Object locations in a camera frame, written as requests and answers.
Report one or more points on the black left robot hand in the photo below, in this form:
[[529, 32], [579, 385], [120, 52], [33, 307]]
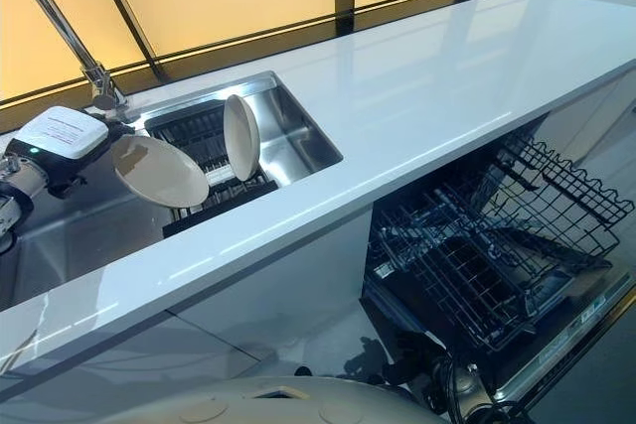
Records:
[[64, 133]]

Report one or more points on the round cream plate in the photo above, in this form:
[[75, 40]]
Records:
[[160, 173]]

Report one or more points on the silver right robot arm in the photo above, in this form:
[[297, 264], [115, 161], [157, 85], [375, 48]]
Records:
[[447, 374]]

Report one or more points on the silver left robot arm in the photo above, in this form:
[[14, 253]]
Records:
[[17, 188]]

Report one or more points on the open dishwasher door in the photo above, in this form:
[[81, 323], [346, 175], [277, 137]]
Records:
[[561, 334]]

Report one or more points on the chrome kitchen faucet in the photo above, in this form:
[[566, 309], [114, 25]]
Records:
[[59, 22]]

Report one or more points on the stainless steel sink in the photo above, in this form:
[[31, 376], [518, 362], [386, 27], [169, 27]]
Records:
[[199, 156]]

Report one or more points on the black dish drying rack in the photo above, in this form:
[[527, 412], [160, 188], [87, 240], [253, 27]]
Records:
[[208, 156]]

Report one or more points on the oval cream plate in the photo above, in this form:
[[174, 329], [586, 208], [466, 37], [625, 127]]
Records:
[[240, 138]]

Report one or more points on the black framed backlit window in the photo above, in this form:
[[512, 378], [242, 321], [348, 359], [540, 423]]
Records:
[[238, 2]]

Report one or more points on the white cabinet front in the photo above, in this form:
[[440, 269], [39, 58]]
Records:
[[248, 305]]

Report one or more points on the cream robot torso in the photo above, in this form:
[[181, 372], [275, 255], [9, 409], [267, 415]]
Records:
[[328, 400]]

